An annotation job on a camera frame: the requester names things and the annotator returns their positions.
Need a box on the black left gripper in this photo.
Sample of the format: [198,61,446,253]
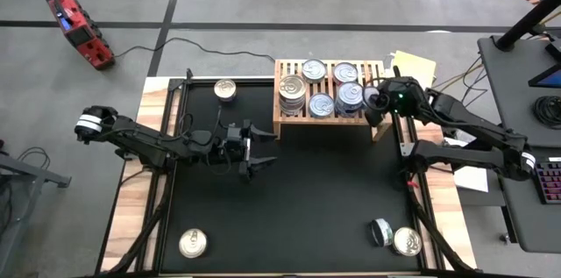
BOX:
[220,118,280,182]

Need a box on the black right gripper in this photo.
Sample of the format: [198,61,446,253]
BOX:
[365,75,430,129]

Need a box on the blue Wild Planet can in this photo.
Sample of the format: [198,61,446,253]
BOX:
[335,80,366,109]

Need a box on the gold-lid can white label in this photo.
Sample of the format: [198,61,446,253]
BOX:
[279,99,307,118]

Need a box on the light blue tuna can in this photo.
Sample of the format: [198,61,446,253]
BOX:
[308,91,336,120]

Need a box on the pink and blue label can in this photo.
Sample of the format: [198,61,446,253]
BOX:
[213,78,238,103]

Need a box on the red label can with barcode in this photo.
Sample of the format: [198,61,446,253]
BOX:
[277,73,309,103]

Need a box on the white green label can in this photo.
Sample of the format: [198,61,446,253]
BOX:
[370,217,394,248]

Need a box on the wooden slatted shelf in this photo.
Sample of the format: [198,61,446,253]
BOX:
[273,58,394,141]

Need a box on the yellow paper folder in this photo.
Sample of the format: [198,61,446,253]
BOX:
[389,49,438,89]

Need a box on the black table mat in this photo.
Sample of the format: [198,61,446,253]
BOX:
[158,81,424,274]

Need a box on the silver-lid tuna can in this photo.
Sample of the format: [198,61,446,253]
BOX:
[301,58,329,85]

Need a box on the black stand pole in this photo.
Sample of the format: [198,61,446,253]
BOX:
[479,123,505,143]
[494,0,561,53]

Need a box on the white paper sheet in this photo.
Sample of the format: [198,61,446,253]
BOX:
[444,137,490,194]

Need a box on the grey desk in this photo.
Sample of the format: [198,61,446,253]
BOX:
[476,34,561,148]
[490,144,561,255]

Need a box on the dark tablet screen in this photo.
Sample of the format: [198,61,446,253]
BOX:
[528,40,561,90]

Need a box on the black backlit keyboard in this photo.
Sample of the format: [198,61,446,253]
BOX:
[532,156,561,205]

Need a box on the grey metal stand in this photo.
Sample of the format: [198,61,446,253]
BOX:
[0,139,72,270]

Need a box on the black cable bundle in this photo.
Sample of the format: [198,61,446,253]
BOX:
[431,56,490,125]

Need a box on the black metal table frame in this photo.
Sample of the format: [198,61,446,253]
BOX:
[98,67,477,278]

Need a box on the black floor cable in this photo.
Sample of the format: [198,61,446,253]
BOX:
[113,36,277,62]

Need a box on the coiled black cable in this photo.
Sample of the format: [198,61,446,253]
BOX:
[533,95,561,130]

